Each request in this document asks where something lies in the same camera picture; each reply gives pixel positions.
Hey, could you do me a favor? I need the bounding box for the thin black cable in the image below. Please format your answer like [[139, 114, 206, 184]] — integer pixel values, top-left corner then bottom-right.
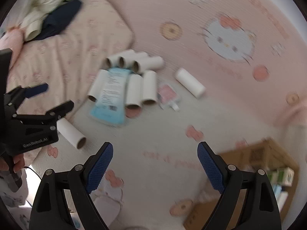
[[23, 166, 43, 185]]

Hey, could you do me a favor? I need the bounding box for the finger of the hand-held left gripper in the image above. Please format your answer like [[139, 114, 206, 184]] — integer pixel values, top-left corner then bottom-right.
[[3, 83, 49, 112], [14, 100, 75, 131]]

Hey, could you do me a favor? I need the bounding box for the light blue flat packet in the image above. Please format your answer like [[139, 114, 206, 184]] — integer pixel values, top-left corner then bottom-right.
[[273, 184, 283, 199]]

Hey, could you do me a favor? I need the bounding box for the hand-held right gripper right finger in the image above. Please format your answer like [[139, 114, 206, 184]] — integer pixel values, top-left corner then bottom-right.
[[197, 141, 282, 230]]

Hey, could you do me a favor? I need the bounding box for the pile of paper tubes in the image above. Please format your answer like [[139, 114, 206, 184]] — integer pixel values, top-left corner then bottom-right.
[[87, 49, 165, 102]]

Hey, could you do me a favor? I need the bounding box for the person's left hand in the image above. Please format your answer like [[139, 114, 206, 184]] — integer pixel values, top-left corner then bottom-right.
[[0, 153, 25, 173]]

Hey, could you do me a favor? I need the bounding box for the dark navy cloth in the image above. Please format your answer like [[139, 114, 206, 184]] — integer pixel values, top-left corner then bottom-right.
[[36, 0, 82, 41]]

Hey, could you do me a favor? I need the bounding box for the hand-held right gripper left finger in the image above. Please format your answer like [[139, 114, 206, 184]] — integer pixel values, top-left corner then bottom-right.
[[29, 142, 114, 230]]

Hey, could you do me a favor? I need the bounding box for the pink spout pouch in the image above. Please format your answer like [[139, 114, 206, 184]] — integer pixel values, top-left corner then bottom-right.
[[157, 84, 181, 112]]

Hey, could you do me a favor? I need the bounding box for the white flat packet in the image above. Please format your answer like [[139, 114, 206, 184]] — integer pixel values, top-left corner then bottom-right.
[[277, 193, 289, 206]]

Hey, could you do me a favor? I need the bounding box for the pink floral pillow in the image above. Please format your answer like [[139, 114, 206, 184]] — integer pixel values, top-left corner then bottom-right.
[[5, 0, 135, 170]]

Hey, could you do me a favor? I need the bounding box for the green white carton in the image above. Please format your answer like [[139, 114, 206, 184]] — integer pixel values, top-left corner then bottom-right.
[[282, 167, 295, 187], [267, 170, 279, 185]]

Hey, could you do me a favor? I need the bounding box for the brown cardboard box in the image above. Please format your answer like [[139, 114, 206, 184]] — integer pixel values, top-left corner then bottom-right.
[[183, 138, 300, 230]]

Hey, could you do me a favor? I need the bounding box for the light blue wipes packet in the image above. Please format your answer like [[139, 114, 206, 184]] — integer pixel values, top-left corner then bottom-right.
[[90, 67, 131, 126]]

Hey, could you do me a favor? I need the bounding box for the pink cat print blanket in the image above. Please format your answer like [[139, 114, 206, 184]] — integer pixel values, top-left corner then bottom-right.
[[31, 0, 307, 230]]

